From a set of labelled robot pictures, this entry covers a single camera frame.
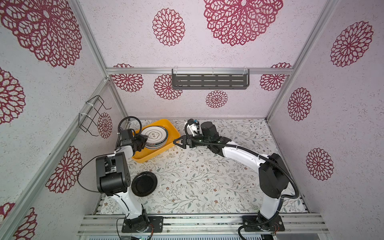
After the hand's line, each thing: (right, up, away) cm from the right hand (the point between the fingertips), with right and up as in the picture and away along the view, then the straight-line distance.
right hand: (177, 139), depth 78 cm
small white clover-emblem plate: (-17, +2, +25) cm, 30 cm away
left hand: (-22, -1, +21) cm, 30 cm away
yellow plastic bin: (-6, +2, +31) cm, 32 cm away
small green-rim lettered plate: (-16, -6, +22) cm, 27 cm away
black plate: (-21, -27, +12) cm, 36 cm away
